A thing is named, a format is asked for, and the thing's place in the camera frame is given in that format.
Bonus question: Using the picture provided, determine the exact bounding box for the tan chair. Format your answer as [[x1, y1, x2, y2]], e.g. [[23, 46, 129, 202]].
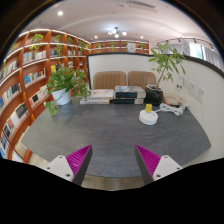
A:
[[92, 71, 126, 89], [127, 71, 156, 89]]

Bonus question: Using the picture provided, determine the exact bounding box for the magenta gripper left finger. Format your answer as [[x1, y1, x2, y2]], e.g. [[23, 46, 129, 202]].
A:
[[45, 145, 92, 186]]

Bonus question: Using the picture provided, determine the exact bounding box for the right tan chair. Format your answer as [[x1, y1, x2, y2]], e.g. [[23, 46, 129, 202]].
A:
[[127, 71, 156, 89]]

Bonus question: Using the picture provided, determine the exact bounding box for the white charger cable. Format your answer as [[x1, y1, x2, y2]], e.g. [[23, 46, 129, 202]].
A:
[[155, 102, 186, 117]]

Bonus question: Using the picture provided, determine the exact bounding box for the white wall socket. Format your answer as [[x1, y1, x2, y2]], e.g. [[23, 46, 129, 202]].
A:
[[196, 87, 206, 102]]

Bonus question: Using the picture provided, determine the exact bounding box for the stack of dark books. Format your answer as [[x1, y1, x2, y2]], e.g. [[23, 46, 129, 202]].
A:
[[113, 86, 146, 104]]

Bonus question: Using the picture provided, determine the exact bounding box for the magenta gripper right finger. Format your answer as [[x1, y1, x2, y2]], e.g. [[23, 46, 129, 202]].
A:
[[134, 145, 182, 185]]

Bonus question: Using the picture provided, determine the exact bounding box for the stack of white books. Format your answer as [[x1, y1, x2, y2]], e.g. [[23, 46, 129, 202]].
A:
[[80, 89, 114, 104]]

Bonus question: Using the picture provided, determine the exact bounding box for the green plant in white pot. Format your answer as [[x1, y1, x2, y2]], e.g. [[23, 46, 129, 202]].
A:
[[45, 67, 90, 116]]

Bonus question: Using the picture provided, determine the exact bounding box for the orange wooden bookshelf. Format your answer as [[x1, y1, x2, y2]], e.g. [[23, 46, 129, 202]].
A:
[[0, 28, 149, 163]]

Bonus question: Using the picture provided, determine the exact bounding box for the tall plant in black pot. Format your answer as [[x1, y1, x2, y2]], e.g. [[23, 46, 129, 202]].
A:
[[145, 42, 186, 105]]

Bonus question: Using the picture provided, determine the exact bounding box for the left tan chair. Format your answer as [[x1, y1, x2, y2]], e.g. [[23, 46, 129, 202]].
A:
[[92, 71, 126, 89]]

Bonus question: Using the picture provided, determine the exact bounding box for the yellow charger plug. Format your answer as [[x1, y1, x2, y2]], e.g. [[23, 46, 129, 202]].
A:
[[145, 104, 152, 113]]

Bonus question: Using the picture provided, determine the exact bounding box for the ceiling lamp cluster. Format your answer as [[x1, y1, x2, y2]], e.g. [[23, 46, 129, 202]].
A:
[[108, 27, 127, 38]]

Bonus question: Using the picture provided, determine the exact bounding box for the round white charger base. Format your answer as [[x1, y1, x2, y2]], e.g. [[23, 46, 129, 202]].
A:
[[139, 110, 158, 125]]

